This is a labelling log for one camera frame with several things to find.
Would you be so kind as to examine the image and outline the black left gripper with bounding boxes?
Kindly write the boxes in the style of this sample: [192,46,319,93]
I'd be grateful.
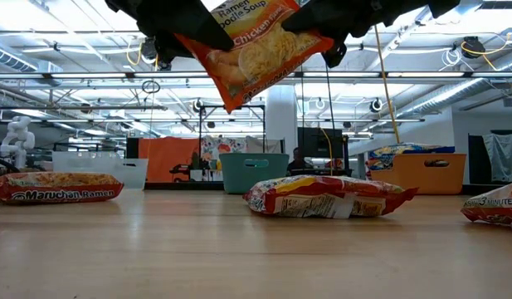
[105,0,236,59]

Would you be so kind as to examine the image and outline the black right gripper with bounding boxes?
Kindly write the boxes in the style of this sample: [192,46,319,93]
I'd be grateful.
[281,0,462,70]

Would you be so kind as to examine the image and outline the orange chicken ramen packet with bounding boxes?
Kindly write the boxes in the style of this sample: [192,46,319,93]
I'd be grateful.
[174,0,335,115]

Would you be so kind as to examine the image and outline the red roast beef ramen packet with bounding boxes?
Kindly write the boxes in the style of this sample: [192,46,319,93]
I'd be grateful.
[0,171,125,205]
[242,174,419,220]
[460,179,512,228]

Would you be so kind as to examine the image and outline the white square pillar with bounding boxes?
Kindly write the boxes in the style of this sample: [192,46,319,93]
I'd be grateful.
[266,85,299,157]

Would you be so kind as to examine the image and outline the black monitor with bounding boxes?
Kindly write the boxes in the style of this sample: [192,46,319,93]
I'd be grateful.
[297,126,349,159]

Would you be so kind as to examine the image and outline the orange partition panel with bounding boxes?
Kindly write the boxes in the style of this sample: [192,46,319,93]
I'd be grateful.
[138,136,201,184]

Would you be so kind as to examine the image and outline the person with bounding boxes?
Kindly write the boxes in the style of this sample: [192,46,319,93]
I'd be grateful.
[286,146,315,175]

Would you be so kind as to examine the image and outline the clear plastic bin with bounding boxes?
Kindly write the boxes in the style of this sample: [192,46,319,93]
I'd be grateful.
[51,149,149,191]

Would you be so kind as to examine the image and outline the teal plastic bin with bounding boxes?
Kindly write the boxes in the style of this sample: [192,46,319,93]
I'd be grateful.
[218,152,290,195]

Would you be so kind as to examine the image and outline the orange plastic bin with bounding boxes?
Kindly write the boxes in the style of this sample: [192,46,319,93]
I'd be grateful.
[369,152,467,196]

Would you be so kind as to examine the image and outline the grey tarp cover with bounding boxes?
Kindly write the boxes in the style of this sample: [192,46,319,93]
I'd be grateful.
[482,132,512,184]

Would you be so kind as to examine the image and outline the black ceiling cable reel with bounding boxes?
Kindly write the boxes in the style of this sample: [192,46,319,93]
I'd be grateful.
[461,36,485,59]
[139,37,173,71]

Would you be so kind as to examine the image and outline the black cable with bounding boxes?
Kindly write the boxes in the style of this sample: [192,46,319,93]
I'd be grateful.
[324,66,336,130]

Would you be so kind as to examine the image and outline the yellow cable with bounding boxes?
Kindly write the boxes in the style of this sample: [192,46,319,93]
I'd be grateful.
[373,24,402,145]

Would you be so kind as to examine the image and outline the black metal frame stand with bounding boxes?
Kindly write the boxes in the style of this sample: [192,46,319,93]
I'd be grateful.
[198,103,266,154]

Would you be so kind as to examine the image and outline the silver air duct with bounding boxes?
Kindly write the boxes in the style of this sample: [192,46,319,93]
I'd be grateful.
[398,77,495,120]

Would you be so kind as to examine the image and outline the black aluminium table frame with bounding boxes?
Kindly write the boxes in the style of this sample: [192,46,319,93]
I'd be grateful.
[144,181,512,197]

